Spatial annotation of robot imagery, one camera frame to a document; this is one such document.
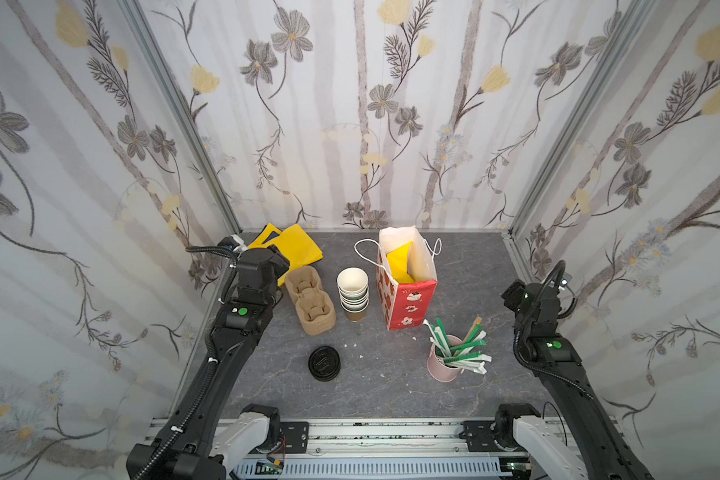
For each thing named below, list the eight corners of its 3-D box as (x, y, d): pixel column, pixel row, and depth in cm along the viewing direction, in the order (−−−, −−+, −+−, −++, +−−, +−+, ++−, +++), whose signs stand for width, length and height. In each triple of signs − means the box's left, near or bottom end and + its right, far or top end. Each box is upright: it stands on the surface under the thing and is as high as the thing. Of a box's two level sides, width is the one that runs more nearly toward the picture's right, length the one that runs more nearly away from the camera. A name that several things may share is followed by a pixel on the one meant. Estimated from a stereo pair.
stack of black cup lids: (309, 382, 85) (306, 376, 80) (312, 352, 90) (310, 345, 86) (339, 382, 85) (338, 376, 80) (341, 352, 90) (340, 345, 86)
